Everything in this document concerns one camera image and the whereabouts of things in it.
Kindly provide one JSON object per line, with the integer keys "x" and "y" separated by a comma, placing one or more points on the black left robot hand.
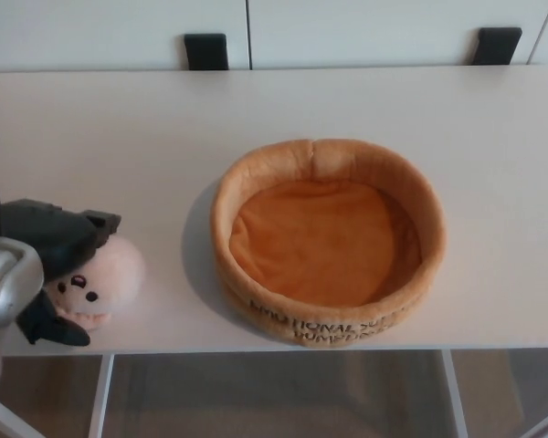
{"x": 59, "y": 232}

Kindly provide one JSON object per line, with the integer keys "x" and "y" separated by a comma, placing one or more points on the orange round plush basket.
{"x": 319, "y": 246}

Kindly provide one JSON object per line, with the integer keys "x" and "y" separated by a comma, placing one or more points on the cream plush dumpling toy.
{"x": 114, "y": 269}

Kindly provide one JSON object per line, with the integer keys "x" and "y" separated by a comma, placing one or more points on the white cabinet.
{"x": 347, "y": 32}

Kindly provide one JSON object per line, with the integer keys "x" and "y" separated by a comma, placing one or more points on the white table leg frame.
{"x": 454, "y": 397}
{"x": 101, "y": 397}

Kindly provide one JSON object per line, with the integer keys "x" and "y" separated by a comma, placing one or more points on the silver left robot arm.
{"x": 4, "y": 283}

